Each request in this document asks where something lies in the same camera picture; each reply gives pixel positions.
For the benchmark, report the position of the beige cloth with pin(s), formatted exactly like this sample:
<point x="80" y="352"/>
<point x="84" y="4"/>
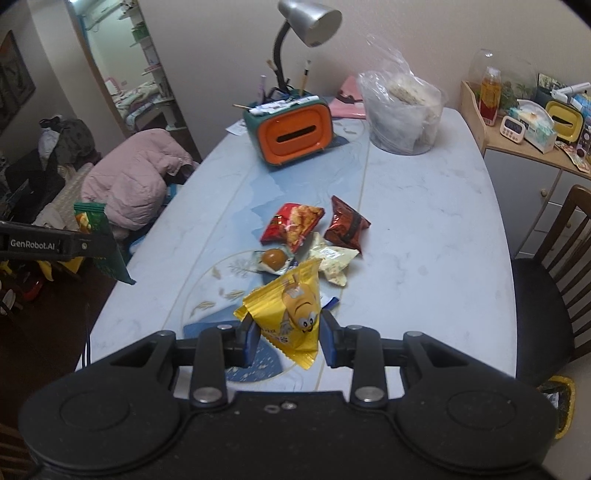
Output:
<point x="60" y="203"/>

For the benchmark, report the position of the wooden top cabinet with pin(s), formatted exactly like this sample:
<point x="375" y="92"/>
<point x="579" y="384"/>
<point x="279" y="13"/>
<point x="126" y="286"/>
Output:
<point x="521" y="184"/>

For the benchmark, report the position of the white shelf rack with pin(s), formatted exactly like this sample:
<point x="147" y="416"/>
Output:
<point x="152" y="55"/>

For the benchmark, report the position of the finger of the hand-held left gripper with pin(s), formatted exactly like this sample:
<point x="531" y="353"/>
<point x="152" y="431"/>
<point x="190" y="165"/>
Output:
<point x="99" y="245"/>

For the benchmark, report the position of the clear glass dome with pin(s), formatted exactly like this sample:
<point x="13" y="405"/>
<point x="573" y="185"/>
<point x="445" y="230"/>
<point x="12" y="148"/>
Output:
<point x="517" y="69"/>

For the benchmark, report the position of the cream snack packet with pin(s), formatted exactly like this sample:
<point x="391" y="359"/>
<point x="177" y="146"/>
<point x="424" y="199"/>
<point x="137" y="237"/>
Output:
<point x="332" y="258"/>

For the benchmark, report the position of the wooden chair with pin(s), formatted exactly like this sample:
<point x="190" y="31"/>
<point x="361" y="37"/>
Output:
<point x="545" y="295"/>

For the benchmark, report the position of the dark red cookie packet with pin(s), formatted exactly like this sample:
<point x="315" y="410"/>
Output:
<point x="346" y="226"/>

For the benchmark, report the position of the white kitchen timer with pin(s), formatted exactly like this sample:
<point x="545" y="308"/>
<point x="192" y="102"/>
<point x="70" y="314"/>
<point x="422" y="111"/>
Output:
<point x="515" y="128"/>

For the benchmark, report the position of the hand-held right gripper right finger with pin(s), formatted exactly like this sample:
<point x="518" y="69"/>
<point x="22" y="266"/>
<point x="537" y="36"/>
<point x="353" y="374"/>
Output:
<point x="328" y="344"/>

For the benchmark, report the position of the clear packet with brown ball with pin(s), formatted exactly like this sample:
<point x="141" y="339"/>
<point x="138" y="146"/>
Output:
<point x="273" y="258"/>

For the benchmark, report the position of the wooden door frame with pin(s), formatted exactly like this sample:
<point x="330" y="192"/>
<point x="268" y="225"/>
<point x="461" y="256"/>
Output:
<point x="182" y="115"/>

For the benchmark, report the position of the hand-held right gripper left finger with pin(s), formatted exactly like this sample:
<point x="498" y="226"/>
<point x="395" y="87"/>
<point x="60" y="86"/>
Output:
<point x="251" y="344"/>

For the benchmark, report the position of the dark clothes pile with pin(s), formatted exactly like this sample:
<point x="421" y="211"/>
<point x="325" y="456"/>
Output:
<point x="69" y="138"/>

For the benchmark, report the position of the clear plastic bag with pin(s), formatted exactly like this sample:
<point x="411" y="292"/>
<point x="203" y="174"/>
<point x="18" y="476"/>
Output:
<point x="401" y="115"/>

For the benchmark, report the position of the yellow black packet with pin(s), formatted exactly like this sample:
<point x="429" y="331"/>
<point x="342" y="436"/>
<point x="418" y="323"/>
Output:
<point x="561" y="406"/>

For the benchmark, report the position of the red yellow bottle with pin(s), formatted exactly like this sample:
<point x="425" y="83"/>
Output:
<point x="490" y="97"/>

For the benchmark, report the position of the yellow candy packet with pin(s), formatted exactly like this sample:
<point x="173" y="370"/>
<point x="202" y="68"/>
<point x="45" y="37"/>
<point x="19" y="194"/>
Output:
<point x="286" y="314"/>

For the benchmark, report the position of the white tube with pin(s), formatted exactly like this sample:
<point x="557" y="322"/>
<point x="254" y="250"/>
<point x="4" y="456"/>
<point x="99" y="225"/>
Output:
<point x="572" y="90"/>

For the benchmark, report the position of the white tissue pack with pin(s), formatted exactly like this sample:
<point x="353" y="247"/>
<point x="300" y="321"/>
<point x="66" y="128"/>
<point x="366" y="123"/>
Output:
<point x="535" y="124"/>

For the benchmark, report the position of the red chip packet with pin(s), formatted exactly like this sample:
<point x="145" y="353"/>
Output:
<point x="295" y="221"/>

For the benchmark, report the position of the silver desk lamp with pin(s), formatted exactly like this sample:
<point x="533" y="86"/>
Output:
<point x="314" y="18"/>

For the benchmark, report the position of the pink folder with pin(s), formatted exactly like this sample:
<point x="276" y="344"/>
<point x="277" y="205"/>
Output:
<point x="348" y="104"/>

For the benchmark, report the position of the paper leaflet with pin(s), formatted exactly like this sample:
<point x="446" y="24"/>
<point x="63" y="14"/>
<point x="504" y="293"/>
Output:
<point x="236" y="127"/>

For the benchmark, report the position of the bed with patterned blanket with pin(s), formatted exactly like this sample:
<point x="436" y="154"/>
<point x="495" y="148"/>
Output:
<point x="134" y="104"/>

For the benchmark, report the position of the blue white bag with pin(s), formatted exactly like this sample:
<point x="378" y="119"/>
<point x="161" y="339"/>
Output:
<point x="173" y="190"/>

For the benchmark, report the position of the pink puffer jacket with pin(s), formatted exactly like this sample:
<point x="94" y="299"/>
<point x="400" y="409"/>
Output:
<point x="134" y="180"/>

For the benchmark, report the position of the green orange tissue box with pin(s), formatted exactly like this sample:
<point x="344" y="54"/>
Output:
<point x="295" y="138"/>

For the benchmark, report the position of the dark wall picture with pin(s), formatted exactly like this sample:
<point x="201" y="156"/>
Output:
<point x="16" y="83"/>

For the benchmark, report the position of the green snack packet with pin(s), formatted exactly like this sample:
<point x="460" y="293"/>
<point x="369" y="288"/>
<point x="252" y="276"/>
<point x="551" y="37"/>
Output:
<point x="113" y="270"/>

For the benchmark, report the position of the yellow box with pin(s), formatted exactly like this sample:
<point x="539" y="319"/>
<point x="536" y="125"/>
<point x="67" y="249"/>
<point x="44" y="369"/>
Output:
<point x="565" y="120"/>

